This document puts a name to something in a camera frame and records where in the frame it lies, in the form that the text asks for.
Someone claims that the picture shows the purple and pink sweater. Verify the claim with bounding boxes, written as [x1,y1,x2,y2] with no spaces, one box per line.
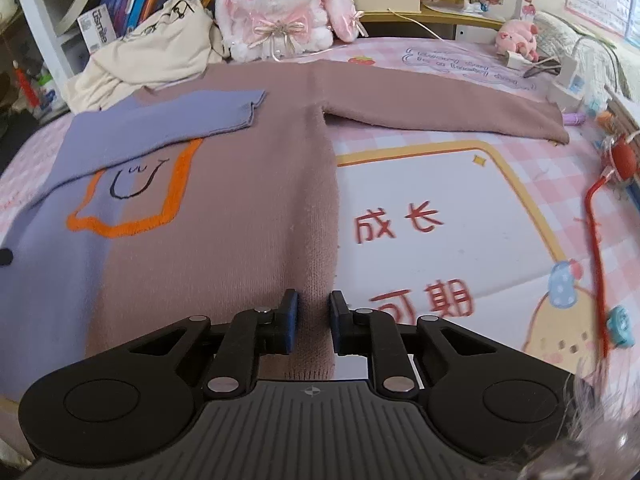
[1,60,570,401]

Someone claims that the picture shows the pink checked table mat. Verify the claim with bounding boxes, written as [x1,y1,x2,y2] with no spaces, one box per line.
[0,34,640,411]

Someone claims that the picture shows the cream canvas bag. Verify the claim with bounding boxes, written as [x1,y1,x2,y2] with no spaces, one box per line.
[63,0,229,114]

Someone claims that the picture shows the white pink plush bunny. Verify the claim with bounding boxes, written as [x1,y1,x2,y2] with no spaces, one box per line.
[215,0,367,63]

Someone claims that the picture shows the small pink pig plush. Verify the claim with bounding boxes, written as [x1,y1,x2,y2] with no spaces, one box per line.
[495,20,539,62]

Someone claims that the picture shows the white usmile box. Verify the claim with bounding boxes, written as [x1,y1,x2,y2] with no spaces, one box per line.
[77,3,117,54]

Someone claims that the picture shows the red cord with ball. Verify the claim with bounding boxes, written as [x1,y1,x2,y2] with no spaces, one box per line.
[582,135,640,361]

